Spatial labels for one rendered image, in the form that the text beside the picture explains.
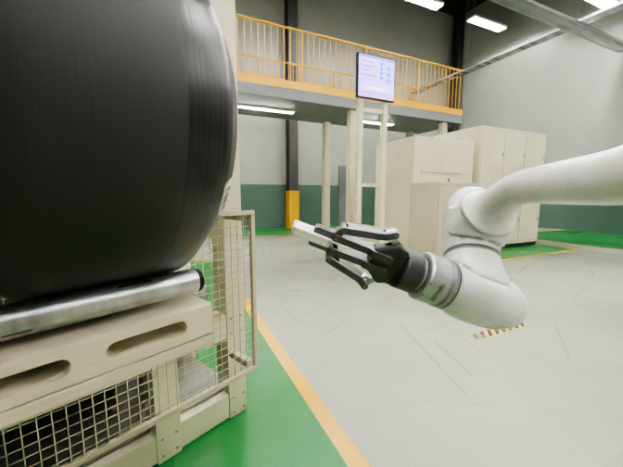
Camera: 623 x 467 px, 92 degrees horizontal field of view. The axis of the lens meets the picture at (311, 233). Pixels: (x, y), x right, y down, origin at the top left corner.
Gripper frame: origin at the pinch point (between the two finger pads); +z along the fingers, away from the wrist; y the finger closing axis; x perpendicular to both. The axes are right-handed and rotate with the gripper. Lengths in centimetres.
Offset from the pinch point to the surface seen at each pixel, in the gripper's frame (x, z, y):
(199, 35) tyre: -0.6, 24.0, -21.0
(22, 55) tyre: -16.4, 32.4, -14.2
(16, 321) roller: -19.3, 31.9, 16.6
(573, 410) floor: 54, -165, 66
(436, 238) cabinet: 352, -223, 107
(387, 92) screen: 408, -74, -40
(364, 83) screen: 394, -40, -38
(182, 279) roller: -3.2, 18.1, 16.0
